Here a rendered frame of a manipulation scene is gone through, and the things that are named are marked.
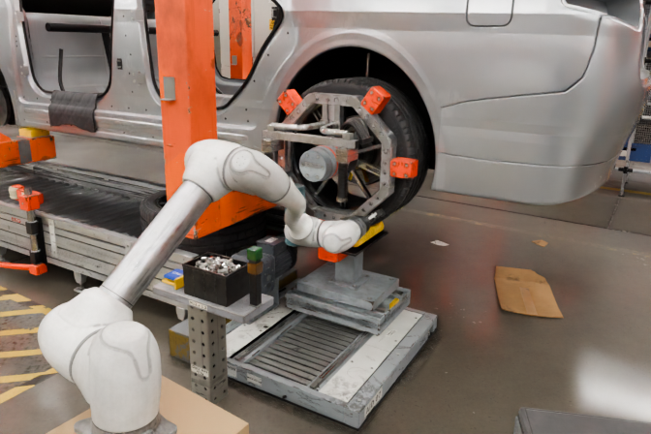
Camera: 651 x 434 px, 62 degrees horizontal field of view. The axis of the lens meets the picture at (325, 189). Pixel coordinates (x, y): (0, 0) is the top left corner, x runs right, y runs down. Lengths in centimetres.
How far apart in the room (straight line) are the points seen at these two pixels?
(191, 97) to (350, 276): 108
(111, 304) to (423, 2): 154
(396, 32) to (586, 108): 77
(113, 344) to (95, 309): 18
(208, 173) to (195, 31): 80
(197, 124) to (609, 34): 154
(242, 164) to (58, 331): 61
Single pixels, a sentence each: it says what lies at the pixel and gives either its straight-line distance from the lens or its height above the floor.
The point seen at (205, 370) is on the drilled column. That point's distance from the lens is 215.
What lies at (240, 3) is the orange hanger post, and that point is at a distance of 554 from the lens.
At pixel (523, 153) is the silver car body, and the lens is 216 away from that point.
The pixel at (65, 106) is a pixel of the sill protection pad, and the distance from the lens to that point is 375.
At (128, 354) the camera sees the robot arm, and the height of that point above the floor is 65.
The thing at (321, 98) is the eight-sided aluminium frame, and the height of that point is 110.
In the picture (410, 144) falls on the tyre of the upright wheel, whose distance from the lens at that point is 221.
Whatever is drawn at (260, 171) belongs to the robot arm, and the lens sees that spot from 150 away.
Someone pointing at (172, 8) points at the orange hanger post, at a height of 144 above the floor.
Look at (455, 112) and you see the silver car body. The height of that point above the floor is 107.
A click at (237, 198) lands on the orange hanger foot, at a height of 64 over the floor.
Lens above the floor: 133
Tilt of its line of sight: 15 degrees down
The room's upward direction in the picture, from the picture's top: 1 degrees clockwise
